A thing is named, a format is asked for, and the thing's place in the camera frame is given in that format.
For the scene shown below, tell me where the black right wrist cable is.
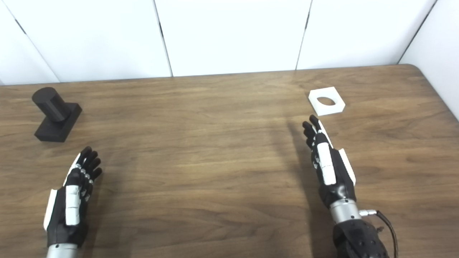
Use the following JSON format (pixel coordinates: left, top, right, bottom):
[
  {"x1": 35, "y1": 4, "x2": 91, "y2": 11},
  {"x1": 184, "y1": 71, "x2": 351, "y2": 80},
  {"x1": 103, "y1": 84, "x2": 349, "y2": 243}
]
[{"x1": 360, "y1": 210, "x2": 399, "y2": 258}]

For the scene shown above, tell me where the white square piece with hole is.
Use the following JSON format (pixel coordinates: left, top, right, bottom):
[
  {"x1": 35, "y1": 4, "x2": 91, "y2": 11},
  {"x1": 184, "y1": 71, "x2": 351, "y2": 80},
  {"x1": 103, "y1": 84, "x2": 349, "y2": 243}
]
[{"x1": 308, "y1": 86, "x2": 346, "y2": 116}]

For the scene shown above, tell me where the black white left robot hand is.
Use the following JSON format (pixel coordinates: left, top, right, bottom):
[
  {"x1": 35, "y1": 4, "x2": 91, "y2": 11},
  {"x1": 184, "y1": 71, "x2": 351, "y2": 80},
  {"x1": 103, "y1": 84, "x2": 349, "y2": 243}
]
[{"x1": 43, "y1": 146, "x2": 103, "y2": 248}]

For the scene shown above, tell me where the black peg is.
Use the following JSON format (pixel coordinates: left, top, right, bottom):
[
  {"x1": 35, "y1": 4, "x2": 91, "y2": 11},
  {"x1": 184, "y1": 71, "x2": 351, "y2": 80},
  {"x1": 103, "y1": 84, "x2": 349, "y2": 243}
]
[{"x1": 32, "y1": 87, "x2": 82, "y2": 143}]

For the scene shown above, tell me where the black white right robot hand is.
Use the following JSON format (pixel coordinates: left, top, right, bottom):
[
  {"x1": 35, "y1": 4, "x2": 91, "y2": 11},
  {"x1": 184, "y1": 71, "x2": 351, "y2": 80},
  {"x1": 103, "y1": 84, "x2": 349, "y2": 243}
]
[{"x1": 302, "y1": 115, "x2": 356, "y2": 209}]

